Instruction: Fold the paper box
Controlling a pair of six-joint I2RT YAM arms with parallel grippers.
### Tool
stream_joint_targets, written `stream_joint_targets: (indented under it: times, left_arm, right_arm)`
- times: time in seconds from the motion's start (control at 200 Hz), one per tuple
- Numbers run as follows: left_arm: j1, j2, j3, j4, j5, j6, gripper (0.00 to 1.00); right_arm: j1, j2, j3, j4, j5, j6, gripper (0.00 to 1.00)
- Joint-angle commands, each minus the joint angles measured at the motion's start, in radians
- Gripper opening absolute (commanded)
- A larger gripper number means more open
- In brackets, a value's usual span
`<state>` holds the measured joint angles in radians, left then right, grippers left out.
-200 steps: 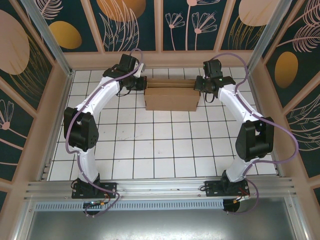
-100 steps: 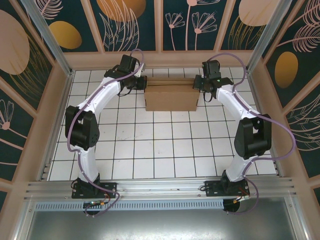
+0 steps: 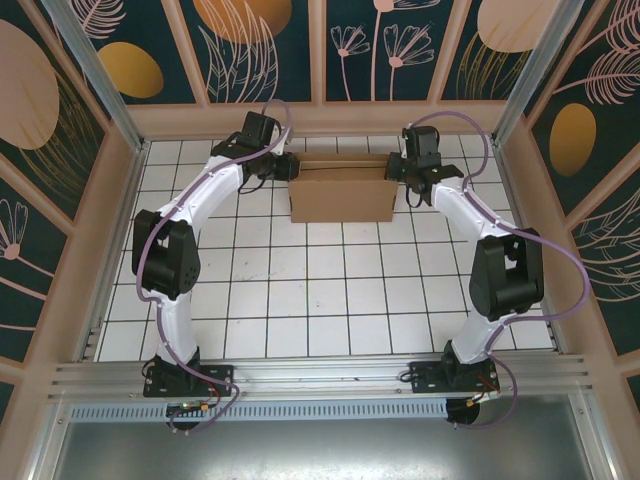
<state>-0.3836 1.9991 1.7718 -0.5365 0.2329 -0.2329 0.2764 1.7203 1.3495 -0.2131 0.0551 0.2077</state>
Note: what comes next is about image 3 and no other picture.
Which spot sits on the brown cardboard paper box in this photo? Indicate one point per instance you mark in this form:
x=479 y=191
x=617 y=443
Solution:
x=340 y=202

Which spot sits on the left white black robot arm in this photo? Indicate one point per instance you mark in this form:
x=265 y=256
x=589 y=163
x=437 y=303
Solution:
x=165 y=260

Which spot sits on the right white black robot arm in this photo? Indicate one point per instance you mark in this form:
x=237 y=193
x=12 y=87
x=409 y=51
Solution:
x=505 y=280

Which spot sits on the yellow power connector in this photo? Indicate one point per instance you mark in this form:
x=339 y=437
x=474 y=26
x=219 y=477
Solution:
x=474 y=401

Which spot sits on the small green circuit board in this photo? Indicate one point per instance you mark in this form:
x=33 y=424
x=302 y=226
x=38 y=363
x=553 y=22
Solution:
x=187 y=407

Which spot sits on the grey sheet metal panel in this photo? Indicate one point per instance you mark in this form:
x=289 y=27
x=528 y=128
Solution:
x=320 y=450

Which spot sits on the aluminium frame post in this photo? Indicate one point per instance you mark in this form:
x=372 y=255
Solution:
x=531 y=75
x=100 y=75

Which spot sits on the aluminium side rail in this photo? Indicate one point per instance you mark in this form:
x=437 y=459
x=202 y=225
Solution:
x=129 y=200

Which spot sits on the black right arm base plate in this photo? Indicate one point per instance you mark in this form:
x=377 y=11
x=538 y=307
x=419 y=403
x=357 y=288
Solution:
x=425 y=377

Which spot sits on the aluminium mounting rail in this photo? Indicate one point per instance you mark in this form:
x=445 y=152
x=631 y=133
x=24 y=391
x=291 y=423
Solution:
x=320 y=372

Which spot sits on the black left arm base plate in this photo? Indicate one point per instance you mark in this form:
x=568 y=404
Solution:
x=222 y=372

